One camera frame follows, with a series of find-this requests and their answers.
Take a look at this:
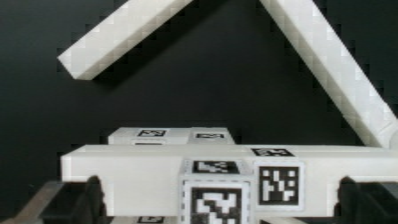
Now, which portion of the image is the white chair leg block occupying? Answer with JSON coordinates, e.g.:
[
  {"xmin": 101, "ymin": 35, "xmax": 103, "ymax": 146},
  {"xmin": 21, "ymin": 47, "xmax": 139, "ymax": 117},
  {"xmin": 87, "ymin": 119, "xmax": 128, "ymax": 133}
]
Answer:
[{"xmin": 108, "ymin": 127, "xmax": 190, "ymax": 145}]

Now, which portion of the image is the white U-shaped fence wall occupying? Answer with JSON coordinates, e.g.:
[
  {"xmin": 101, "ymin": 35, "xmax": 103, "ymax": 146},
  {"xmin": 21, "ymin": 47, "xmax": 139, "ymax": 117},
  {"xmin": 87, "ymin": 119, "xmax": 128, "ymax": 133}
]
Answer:
[{"xmin": 59, "ymin": 0, "xmax": 398, "ymax": 149}]

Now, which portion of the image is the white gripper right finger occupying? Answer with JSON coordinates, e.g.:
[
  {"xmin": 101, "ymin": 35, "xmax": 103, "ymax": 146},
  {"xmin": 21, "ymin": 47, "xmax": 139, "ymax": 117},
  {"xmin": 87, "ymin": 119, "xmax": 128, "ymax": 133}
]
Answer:
[{"xmin": 334, "ymin": 177, "xmax": 398, "ymax": 224}]

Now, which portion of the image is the white chair back frame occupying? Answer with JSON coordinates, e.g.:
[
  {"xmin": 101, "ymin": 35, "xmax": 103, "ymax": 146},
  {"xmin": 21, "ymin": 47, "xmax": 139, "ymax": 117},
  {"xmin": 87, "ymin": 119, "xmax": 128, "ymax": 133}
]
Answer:
[{"xmin": 60, "ymin": 145, "xmax": 398, "ymax": 224}]

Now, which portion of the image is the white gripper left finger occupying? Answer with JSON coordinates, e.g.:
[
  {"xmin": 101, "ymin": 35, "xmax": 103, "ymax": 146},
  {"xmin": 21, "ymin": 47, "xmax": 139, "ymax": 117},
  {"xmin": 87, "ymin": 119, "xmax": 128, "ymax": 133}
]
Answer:
[{"xmin": 11, "ymin": 176, "xmax": 107, "ymax": 224}]

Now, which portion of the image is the white tagged cube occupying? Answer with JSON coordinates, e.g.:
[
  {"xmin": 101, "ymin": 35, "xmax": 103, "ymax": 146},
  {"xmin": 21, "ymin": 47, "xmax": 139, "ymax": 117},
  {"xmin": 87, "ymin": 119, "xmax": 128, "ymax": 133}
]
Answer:
[{"xmin": 178, "ymin": 159, "xmax": 254, "ymax": 224}]

